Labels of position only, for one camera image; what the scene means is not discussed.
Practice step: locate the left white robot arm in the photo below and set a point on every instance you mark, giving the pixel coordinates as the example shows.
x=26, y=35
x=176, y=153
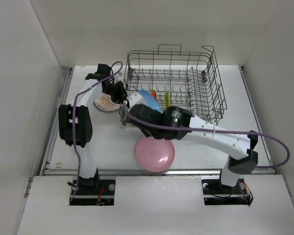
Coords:
x=75, y=126

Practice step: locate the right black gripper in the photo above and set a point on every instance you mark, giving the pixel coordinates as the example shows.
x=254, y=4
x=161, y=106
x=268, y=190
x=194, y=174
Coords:
x=146, y=133

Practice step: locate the pink plate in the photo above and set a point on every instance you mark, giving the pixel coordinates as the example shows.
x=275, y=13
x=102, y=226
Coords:
x=154, y=155

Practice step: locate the white plate brown floral pattern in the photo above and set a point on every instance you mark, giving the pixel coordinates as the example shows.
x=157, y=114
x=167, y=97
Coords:
x=104, y=104

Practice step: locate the grey wire dish rack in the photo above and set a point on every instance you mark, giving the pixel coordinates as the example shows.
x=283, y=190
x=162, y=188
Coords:
x=193, y=78

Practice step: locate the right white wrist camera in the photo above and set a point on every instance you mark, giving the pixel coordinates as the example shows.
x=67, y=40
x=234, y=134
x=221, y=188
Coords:
x=135, y=99

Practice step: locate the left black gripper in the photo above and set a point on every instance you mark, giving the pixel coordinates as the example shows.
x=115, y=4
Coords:
x=122, y=93

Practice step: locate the small green plate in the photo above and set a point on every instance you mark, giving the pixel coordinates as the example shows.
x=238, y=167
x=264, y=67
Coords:
x=168, y=99

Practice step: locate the small orange plate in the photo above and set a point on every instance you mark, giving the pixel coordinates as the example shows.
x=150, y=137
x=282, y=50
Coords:
x=153, y=93

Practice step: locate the blue plate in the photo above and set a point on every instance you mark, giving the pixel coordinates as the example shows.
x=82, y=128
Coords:
x=150, y=101

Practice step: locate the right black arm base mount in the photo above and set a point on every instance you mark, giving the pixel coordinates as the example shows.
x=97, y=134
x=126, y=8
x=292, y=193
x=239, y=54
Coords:
x=215, y=194

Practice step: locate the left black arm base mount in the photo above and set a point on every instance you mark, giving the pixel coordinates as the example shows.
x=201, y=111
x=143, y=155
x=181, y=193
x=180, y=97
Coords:
x=103, y=196

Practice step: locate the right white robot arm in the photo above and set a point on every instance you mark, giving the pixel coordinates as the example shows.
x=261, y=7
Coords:
x=179, y=124

